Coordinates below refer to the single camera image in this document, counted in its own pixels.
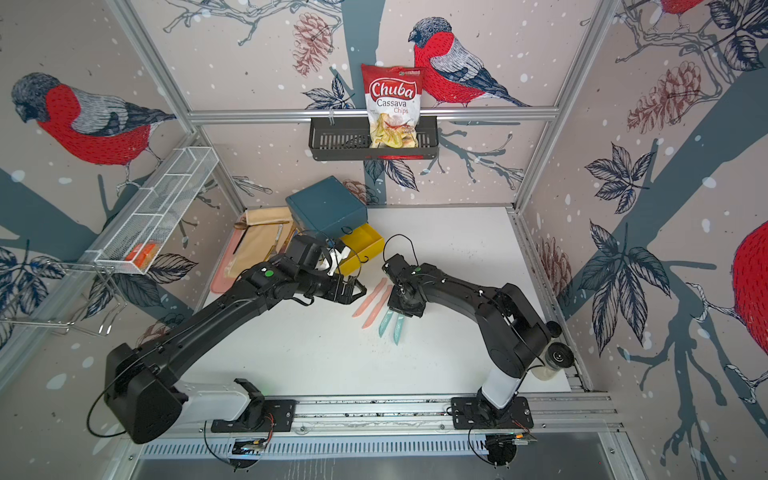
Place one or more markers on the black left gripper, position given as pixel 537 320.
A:
pixel 337 294

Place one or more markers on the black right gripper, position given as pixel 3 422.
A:
pixel 415 311

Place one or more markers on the teal fruit knife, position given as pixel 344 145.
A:
pixel 398 329
pixel 385 322

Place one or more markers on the teal drawer cabinet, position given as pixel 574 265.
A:
pixel 327 207

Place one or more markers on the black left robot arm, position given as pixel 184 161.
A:
pixel 142 387

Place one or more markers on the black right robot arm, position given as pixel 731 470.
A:
pixel 514 334

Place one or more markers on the pink fruit knife right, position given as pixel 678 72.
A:
pixel 383 300

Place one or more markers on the pink fruit knife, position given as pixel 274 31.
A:
pixel 370 298
pixel 383 300

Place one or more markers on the pink fruit knife left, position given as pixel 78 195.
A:
pixel 370 298

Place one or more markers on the silver fork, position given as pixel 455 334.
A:
pixel 274 247

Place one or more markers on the pink tray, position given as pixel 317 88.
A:
pixel 221 280

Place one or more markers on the orange item in shelf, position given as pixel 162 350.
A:
pixel 142 255

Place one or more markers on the Chuba cassava chips bag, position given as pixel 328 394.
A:
pixel 393 103

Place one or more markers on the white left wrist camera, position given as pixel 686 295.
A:
pixel 329 261

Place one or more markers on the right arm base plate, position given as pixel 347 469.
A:
pixel 478 413

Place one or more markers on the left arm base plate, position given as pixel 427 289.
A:
pixel 262 416

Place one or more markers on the black wire wall basket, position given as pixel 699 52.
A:
pixel 348 139

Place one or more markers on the wire hook rack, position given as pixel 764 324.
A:
pixel 62 298

